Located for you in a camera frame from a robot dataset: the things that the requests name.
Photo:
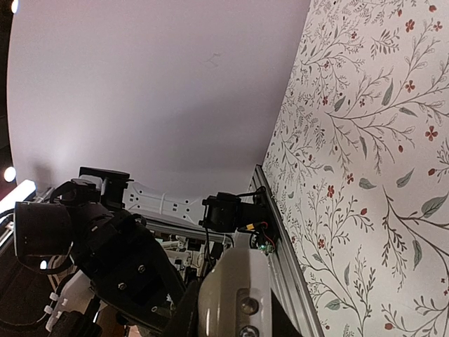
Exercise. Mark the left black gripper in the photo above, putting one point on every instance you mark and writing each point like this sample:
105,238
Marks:
131,272

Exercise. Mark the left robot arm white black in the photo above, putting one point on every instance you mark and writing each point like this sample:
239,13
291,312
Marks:
62,227

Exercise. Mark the floral patterned table mat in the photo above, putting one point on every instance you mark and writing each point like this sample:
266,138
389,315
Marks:
358,165

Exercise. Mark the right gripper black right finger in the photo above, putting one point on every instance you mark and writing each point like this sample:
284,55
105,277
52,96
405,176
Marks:
281,323

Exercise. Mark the aluminium front rail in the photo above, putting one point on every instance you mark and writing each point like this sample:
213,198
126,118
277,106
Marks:
288,282

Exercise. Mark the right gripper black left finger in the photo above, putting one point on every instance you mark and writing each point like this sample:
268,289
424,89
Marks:
186,318

